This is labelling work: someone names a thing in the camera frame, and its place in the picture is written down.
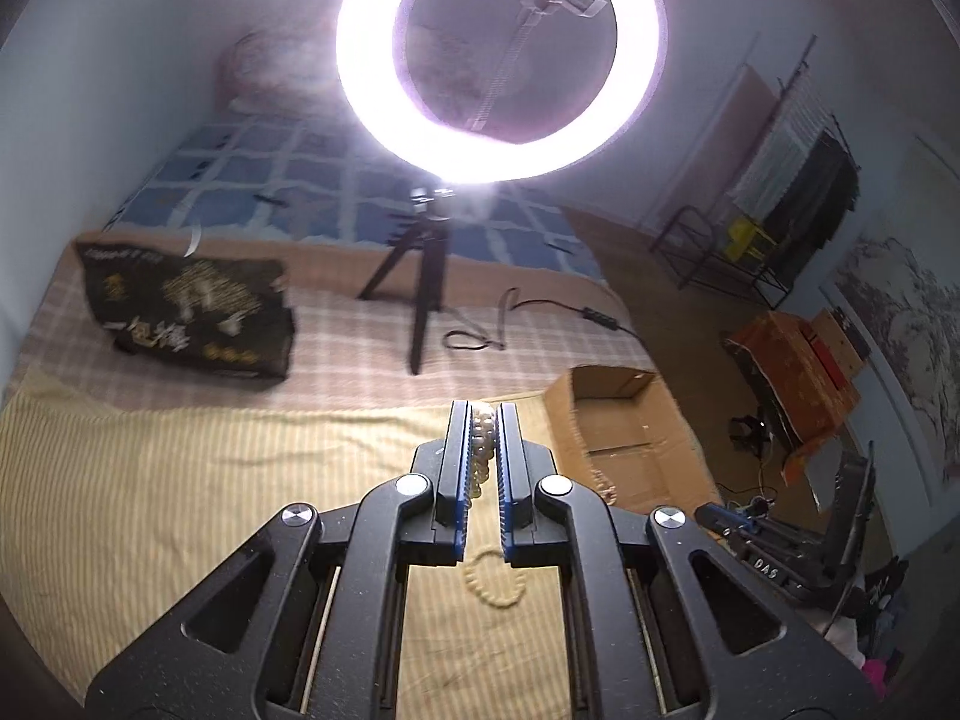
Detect striped hanging towel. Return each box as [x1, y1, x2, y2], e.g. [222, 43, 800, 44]
[731, 79, 827, 220]

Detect black printed bag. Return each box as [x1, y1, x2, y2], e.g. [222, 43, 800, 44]
[75, 238, 298, 385]

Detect black hanging garment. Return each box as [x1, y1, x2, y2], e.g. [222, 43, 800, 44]
[784, 130, 860, 280]

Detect yellow box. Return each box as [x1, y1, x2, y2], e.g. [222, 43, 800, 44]
[723, 217, 775, 261]

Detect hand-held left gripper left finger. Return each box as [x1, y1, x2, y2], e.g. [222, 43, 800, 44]
[86, 399, 475, 720]

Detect brown carton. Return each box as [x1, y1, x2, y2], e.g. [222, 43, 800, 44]
[805, 307, 872, 392]

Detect pink floral pillow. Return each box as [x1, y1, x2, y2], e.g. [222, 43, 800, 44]
[216, 28, 353, 115]

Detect pile of clothes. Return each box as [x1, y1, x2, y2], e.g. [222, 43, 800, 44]
[825, 555, 920, 700]

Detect phone holder on gooseneck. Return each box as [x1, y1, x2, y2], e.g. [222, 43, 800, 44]
[465, 0, 605, 133]

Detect cardboard box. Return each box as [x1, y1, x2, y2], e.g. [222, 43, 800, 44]
[541, 364, 725, 515]

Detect yellow striped blanket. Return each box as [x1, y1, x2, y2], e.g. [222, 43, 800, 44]
[0, 366, 722, 720]

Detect white ring light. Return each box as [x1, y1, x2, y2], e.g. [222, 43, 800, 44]
[335, 0, 668, 185]

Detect pink plaid bed sheet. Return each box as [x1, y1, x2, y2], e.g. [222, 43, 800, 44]
[6, 236, 658, 412]

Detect black tripod stand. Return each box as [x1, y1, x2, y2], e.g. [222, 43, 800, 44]
[358, 186, 460, 377]

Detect black device on floor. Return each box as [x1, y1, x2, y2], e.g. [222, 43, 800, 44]
[727, 412, 778, 460]

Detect black power cable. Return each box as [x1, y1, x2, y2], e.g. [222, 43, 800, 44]
[442, 288, 647, 353]

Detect long white bead necklace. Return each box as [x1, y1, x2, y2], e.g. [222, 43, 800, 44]
[461, 403, 527, 610]

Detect blue checked quilt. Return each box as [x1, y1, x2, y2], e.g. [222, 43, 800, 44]
[105, 109, 605, 286]

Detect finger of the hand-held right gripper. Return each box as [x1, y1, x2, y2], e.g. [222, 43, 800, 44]
[694, 502, 777, 547]

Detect black metal clothes rack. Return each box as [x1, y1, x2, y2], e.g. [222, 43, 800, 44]
[649, 34, 860, 310]

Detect wall poster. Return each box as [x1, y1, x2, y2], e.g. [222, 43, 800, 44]
[820, 137, 960, 482]

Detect orange cardboard boxes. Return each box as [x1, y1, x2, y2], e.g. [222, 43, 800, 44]
[723, 311, 863, 490]

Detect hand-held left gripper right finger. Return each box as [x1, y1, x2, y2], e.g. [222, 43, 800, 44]
[495, 402, 878, 720]

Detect leaning flat board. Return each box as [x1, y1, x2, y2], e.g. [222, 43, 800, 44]
[660, 64, 782, 230]

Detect dark green hanging garment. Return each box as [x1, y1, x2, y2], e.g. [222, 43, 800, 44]
[756, 161, 809, 245]

